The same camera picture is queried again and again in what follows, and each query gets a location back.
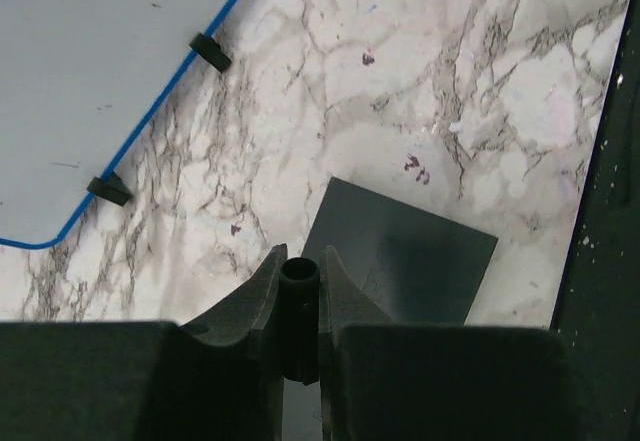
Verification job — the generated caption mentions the black rectangular eraser pad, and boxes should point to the black rectangular eraser pad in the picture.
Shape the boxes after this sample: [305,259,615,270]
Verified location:
[302,178,498,325]

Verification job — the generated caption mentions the black marker cap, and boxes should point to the black marker cap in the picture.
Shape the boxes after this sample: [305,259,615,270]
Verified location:
[277,257,320,385]

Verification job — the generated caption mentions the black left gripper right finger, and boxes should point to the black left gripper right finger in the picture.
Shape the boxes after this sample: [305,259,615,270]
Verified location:
[318,247,600,440]

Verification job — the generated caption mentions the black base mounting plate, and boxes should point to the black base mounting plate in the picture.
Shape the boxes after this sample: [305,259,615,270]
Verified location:
[551,0,639,440]

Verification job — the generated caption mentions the blue-framed whiteboard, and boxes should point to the blue-framed whiteboard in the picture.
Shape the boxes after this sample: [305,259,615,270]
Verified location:
[1,0,238,249]

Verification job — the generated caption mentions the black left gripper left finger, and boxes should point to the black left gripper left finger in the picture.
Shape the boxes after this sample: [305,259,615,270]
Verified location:
[1,245,287,440]

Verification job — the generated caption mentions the black whiteboard stand foot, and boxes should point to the black whiteboard stand foot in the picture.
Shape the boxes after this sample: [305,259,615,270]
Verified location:
[87,172,133,206]
[189,33,232,73]

